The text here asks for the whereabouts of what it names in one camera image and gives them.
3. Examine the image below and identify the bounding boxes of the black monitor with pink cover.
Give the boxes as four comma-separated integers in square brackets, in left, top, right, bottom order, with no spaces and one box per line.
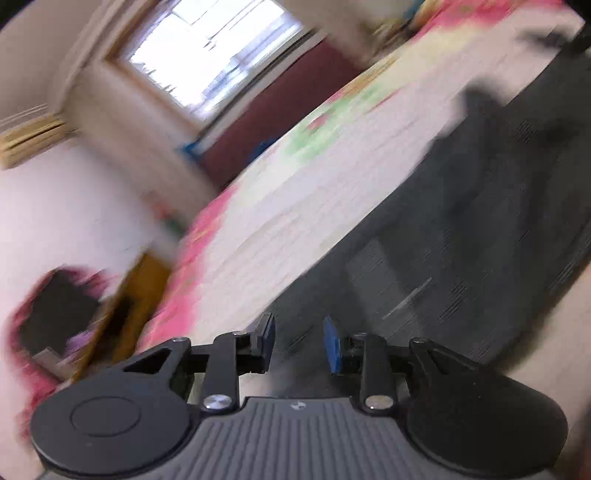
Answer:
[8,264,123,381]

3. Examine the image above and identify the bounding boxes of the dark plaid pants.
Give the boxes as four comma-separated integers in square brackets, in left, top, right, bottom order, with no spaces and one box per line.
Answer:
[268,18,591,402]

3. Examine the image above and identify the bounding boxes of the barred window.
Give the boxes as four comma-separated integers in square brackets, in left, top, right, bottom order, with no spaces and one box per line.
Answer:
[108,0,306,124]

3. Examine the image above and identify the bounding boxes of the bed with floral sheet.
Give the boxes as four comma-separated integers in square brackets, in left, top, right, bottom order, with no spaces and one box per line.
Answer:
[139,0,591,416]

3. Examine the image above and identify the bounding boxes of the wooden desk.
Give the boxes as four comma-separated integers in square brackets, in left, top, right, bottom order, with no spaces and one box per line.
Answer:
[73,253,172,381]

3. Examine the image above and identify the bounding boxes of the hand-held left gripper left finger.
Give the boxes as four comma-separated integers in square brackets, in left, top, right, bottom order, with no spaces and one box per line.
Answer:
[122,313,277,412]

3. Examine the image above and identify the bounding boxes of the beige curtain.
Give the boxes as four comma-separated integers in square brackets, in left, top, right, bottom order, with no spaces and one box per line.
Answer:
[67,60,219,204]

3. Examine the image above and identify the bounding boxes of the blue cloth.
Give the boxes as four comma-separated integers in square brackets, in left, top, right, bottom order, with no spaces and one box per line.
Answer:
[248,136,279,161]

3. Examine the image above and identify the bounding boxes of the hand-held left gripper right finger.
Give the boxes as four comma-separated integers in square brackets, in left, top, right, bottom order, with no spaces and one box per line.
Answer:
[323,316,481,412]

